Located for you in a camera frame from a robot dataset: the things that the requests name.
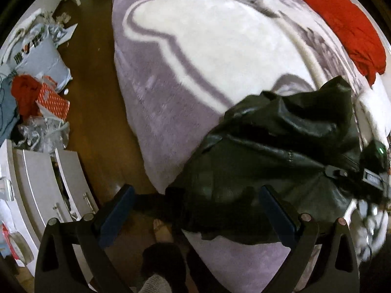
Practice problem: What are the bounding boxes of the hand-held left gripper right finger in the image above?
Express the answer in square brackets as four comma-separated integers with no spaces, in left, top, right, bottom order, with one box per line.
[259,185,360,293]

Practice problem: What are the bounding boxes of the white folded towel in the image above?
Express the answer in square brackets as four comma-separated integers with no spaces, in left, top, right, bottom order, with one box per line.
[354,73,391,147]

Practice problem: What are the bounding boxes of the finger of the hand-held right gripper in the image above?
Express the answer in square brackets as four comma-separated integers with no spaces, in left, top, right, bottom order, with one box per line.
[324,164,364,183]

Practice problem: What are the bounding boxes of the grey blue cloth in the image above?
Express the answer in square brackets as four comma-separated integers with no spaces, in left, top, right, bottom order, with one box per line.
[0,73,19,141]

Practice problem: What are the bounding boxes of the person's left foot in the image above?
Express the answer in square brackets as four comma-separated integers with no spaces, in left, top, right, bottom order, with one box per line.
[152,218,172,242]

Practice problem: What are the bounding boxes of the clear plastic wrap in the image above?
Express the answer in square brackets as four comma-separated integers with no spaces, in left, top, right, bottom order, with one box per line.
[17,117,71,154]

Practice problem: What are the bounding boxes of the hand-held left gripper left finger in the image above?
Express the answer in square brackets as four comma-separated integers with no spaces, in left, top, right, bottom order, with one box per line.
[34,185,135,293]

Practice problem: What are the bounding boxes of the grey plastic mailing bag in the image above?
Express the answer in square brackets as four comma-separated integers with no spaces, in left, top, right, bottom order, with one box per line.
[0,26,74,83]

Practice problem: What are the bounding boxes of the red garment on bed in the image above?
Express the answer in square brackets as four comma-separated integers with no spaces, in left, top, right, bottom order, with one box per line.
[294,0,387,86]

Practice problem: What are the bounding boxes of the black leather jacket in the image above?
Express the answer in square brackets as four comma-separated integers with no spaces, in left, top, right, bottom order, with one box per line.
[166,76,367,245]

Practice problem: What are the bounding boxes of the purple floral blanket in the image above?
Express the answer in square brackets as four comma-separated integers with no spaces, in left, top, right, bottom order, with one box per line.
[111,0,384,293]

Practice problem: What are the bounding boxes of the white paper sheet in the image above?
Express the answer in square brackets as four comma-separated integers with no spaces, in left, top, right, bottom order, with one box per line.
[55,23,78,42]

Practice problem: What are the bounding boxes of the white cabinet with handles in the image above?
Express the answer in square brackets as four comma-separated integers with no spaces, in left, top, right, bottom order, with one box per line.
[0,139,100,278]

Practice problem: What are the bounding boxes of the red cloth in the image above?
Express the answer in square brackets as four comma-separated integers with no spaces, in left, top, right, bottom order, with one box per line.
[11,75,42,116]

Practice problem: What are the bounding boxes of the person's legs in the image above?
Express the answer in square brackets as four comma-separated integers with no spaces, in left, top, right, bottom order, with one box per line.
[141,241,190,293]

